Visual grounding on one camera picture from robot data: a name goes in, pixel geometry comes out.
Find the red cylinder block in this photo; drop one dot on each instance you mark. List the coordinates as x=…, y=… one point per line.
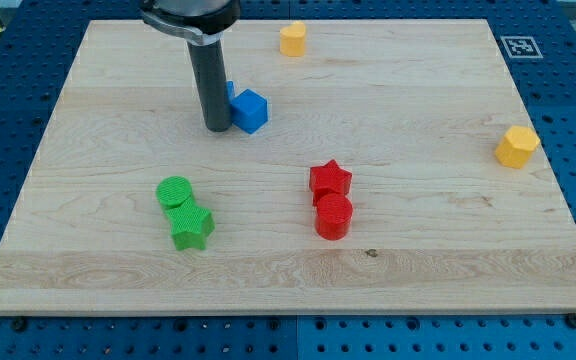
x=333, y=216

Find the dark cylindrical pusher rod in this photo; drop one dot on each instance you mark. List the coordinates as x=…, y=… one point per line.
x=210, y=77

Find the yellow heart block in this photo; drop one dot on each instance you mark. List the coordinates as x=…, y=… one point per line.
x=293, y=39

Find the blue cube block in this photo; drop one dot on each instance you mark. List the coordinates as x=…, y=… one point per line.
x=249, y=111

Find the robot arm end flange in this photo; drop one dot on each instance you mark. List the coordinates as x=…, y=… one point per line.
x=199, y=22

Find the blue block behind rod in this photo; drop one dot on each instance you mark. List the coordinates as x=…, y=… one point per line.
x=230, y=85

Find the green star block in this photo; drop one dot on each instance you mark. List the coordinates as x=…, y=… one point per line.
x=190, y=225

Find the fiducial marker tag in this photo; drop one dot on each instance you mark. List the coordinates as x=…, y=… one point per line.
x=521, y=47

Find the wooden board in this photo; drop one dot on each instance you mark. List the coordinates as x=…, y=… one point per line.
x=412, y=108

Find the yellow hexagon block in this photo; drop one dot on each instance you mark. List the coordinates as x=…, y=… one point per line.
x=517, y=146

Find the red star block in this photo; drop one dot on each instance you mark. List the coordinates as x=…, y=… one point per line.
x=328, y=178

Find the green cylinder block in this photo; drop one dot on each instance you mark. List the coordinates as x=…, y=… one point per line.
x=174, y=191

